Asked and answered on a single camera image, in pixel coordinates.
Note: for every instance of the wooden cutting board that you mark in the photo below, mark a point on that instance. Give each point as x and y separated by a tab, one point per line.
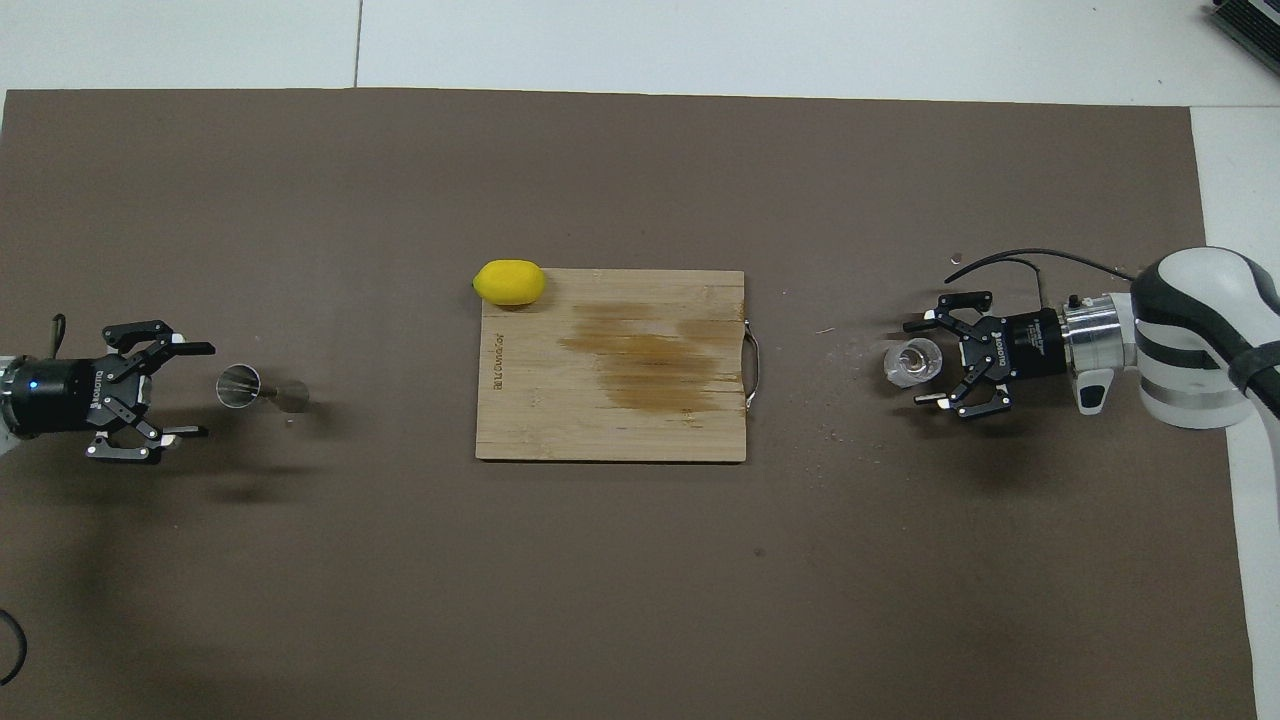
540	400

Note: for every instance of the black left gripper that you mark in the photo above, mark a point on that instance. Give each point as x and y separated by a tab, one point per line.
60	395

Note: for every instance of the steel double jigger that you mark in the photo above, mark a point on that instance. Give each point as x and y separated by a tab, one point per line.
292	397

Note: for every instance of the yellow lemon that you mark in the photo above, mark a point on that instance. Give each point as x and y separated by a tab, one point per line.
510	282

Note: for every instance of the grey ribbed device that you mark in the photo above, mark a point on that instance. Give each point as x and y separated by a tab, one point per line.
1255	25

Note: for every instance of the brown table mat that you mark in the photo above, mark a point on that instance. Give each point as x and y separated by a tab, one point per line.
300	600

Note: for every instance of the clear plastic cup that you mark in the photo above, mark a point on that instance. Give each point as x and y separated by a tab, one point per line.
912	362

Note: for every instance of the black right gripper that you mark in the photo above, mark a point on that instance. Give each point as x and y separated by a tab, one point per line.
1025	348

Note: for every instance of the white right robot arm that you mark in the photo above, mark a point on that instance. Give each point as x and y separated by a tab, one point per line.
1190	340

